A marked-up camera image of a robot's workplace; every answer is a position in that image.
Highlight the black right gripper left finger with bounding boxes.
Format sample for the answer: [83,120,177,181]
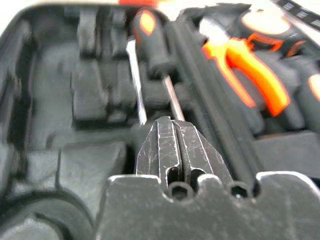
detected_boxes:
[135,115,181,187]

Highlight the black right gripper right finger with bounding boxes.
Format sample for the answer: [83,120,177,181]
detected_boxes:
[174,120,234,185]

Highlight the black and orange screwdriver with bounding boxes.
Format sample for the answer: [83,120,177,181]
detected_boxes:
[131,9,187,121]

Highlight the silver flat metal tool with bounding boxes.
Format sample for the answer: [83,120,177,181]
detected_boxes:
[124,39,149,127]

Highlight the black plastic tool case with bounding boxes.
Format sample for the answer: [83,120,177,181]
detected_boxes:
[0,2,320,240]

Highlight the orange tool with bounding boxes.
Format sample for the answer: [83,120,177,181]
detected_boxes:
[119,0,161,8]

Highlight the black and orange tape measure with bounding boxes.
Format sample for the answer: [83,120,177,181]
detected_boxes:
[240,9,309,59]

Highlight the orange-handled pliers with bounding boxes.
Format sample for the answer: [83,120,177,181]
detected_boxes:
[198,16,292,118]

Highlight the black and orange tool handle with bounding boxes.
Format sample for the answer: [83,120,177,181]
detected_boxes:
[307,73,320,103]

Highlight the black ribbed strap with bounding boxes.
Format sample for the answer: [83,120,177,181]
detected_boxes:
[271,0,320,30]

